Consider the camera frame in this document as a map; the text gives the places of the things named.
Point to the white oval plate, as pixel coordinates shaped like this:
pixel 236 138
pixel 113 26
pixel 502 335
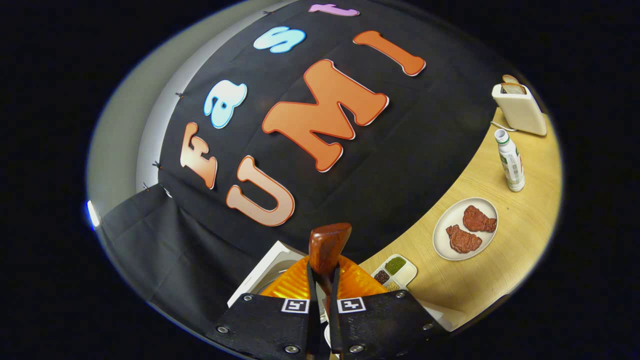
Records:
pixel 450 245

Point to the brown wooden spoon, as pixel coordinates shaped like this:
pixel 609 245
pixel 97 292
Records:
pixel 327 247

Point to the white rice cooker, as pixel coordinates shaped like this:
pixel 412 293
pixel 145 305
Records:
pixel 265 270

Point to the white bottle with green label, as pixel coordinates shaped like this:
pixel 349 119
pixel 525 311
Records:
pixel 511 162

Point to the white toaster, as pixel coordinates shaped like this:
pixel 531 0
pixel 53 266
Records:
pixel 525 112

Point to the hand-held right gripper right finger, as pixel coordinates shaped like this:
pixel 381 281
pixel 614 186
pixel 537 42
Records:
pixel 380 325

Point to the black backdrop cloth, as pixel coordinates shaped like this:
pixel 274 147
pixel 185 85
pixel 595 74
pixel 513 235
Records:
pixel 400 150

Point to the toasted bread slice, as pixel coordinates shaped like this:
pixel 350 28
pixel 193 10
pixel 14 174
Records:
pixel 512 86

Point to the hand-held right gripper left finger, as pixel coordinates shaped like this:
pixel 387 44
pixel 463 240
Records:
pixel 270 325

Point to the white divided rice dish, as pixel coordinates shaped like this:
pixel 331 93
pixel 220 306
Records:
pixel 400 270

